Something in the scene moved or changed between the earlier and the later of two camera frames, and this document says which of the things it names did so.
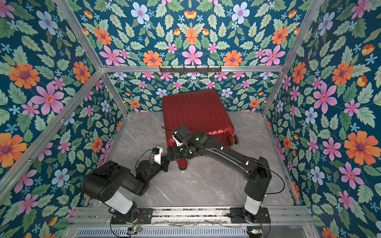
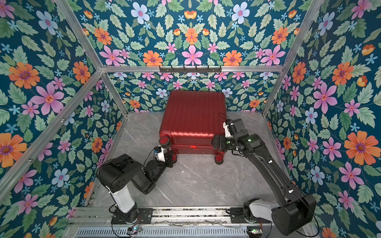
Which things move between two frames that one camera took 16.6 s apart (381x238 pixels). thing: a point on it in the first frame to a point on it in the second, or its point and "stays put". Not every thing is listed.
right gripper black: [172, 151] to [222, 138]
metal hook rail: [190, 70] stays put
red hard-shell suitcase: [201, 110] stays put
